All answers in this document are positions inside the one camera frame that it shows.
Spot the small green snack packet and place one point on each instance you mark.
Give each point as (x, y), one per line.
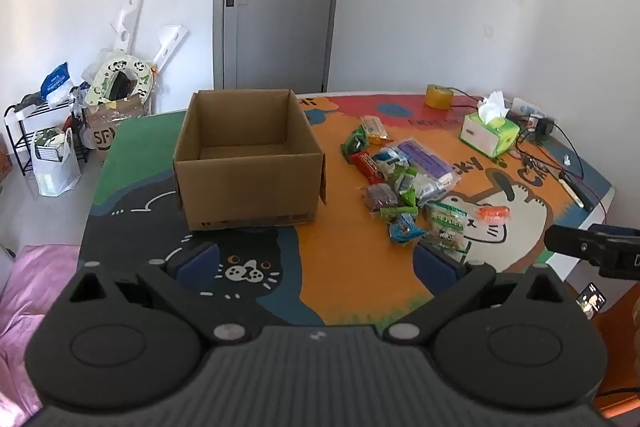
(406, 194)

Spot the dark green snack packet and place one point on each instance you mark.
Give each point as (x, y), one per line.
(354, 142)

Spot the red snack bar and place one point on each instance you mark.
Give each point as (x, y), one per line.
(367, 167)

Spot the taped brown cardboard box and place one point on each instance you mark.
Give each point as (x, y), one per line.
(100, 132)

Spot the white plastic bag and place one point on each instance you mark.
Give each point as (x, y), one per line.
(55, 177)

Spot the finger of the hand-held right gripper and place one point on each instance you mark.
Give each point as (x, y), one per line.
(565, 240)

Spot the black shoe rack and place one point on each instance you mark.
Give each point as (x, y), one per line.
(7, 119)

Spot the green white snack packet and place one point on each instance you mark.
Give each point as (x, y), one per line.
(446, 224)

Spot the tall white holed board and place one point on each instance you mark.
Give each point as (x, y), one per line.
(131, 9)

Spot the green white tissue box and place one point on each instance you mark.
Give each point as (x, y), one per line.
(487, 137)

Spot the blue plastic bag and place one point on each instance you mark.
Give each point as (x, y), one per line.
(56, 82)

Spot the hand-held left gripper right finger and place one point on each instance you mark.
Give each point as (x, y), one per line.
(434, 266)

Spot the short white holed board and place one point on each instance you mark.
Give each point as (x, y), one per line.
(169, 39)

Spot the smartphone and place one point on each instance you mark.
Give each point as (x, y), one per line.
(591, 300)

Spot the orange candy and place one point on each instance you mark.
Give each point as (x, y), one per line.
(492, 213)

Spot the clear plastic bag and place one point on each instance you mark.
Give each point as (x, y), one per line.
(92, 69)

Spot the pink blanket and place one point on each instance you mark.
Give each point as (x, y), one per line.
(25, 297)

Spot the black charger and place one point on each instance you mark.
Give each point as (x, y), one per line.
(544, 128)

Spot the cartoon cat table mat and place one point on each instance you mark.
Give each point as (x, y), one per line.
(350, 257)

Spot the panda print toilet seat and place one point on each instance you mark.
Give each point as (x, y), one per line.
(102, 84)

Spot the yellow tape roll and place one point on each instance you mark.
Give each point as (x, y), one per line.
(439, 97)

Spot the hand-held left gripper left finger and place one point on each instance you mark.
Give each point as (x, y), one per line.
(197, 266)

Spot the green strip snack packet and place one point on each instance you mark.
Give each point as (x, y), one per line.
(397, 212)

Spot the silver clear snack packet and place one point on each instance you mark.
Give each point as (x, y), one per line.
(432, 184)

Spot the bunch of keys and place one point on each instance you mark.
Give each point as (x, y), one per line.
(527, 162)

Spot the white power strip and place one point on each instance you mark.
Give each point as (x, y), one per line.
(522, 105)

